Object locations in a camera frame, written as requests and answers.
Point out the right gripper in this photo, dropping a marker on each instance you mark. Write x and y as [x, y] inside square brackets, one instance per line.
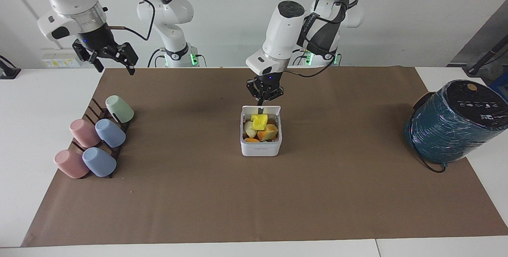
[95, 38]

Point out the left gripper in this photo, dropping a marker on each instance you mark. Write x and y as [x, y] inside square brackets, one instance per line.
[268, 80]

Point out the white trash can with lid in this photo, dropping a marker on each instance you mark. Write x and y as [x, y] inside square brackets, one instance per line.
[260, 148]

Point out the yellow crumpled scrap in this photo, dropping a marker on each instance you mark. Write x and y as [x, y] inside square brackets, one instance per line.
[259, 121]

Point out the pale peel piece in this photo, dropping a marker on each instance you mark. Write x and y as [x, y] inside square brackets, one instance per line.
[250, 130]

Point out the orange peel piece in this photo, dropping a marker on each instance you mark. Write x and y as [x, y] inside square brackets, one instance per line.
[268, 133]

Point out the green cup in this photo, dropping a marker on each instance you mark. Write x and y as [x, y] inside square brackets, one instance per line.
[120, 108]

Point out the dark brown cup rack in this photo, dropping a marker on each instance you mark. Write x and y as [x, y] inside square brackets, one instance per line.
[93, 110]

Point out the blue cup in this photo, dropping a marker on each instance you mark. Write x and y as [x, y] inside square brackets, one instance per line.
[110, 133]
[99, 162]

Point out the pink cup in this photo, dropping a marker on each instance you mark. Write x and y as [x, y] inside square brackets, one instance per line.
[70, 163]
[84, 133]

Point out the black stand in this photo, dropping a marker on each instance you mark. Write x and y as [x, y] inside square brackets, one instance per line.
[8, 70]
[486, 56]

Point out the teal wrapped round appliance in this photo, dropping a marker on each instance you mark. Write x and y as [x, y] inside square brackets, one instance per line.
[448, 130]

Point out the white wall socket strip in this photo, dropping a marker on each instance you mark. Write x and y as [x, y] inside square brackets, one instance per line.
[59, 58]

